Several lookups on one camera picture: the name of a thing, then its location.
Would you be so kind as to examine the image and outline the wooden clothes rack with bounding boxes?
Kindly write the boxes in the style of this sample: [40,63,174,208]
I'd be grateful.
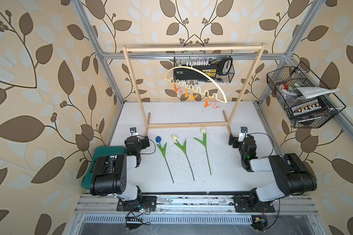
[122,43,266,134]

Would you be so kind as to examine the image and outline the white tulip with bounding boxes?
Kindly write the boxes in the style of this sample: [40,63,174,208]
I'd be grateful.
[194,127,212,175]
[171,134,195,181]

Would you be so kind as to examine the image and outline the green tool case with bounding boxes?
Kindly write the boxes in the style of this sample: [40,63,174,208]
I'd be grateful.
[81,146,126,190]

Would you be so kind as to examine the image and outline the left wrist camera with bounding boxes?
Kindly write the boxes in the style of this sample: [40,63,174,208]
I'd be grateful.
[130,127,138,136]

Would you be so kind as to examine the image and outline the blue tulip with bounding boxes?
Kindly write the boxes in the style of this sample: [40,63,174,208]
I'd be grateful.
[156,136,174,183]

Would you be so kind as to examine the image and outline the yellow clip hanger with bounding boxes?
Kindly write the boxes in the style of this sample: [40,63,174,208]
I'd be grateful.
[164,66,227,103]

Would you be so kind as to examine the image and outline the white paper in basket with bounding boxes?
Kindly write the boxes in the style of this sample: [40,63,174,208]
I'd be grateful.
[292,87,340,99]

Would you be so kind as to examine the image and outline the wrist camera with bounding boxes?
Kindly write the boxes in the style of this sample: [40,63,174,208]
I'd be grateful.
[238,127,248,142]
[130,127,138,136]

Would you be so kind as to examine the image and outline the bit set box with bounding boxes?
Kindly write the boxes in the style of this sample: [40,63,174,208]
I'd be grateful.
[287,99,328,118]

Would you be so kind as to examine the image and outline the back wire basket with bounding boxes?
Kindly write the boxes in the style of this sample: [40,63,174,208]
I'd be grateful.
[173,55,235,84]

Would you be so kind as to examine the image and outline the black yellow tool case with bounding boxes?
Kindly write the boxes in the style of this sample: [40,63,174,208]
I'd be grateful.
[174,56,233,83]

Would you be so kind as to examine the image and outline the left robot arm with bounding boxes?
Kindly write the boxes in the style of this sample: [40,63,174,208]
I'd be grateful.
[81,136,150,205]

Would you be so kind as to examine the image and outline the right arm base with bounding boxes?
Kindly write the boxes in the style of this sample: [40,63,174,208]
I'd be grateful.
[233,195,275,213]

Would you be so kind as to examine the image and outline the right wire basket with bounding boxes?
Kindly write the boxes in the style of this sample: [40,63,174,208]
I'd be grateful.
[267,62,346,128]

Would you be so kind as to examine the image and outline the yellow clip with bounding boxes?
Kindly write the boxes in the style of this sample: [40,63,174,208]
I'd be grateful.
[185,89,190,98]
[190,94,198,101]

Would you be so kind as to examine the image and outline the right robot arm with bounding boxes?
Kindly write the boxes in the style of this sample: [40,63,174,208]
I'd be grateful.
[228,134,317,205]

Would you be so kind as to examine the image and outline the wire basket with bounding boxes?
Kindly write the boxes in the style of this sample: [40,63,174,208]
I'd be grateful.
[267,62,346,128]
[173,55,235,84]

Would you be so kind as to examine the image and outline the orange clip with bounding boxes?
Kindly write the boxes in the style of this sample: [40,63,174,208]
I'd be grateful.
[174,83,179,93]
[204,97,212,108]

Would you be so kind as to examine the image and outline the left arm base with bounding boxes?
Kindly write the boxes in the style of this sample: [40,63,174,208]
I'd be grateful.
[116,195,157,213]

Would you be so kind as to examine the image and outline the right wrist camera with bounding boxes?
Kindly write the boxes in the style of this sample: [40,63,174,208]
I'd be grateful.
[238,127,248,142]

